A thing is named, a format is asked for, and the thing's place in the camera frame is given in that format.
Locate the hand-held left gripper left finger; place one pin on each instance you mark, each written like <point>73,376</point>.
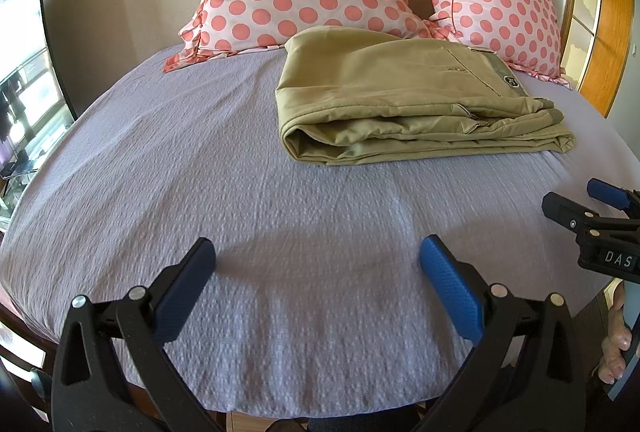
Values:
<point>184,284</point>

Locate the dark wooden bed frame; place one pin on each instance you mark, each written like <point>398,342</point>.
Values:
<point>22,347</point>

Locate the bed with lilac sheet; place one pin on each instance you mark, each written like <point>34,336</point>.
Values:
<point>200,192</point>

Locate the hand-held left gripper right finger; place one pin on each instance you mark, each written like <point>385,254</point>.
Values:
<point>450,284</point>

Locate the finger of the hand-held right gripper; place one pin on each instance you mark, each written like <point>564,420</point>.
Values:
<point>611,194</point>
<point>567,214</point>

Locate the window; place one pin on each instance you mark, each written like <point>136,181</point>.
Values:
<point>30,101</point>

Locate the khaki pants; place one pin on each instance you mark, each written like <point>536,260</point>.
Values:
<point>400,101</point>

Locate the person's right hand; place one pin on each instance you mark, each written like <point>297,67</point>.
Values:
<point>614,342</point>

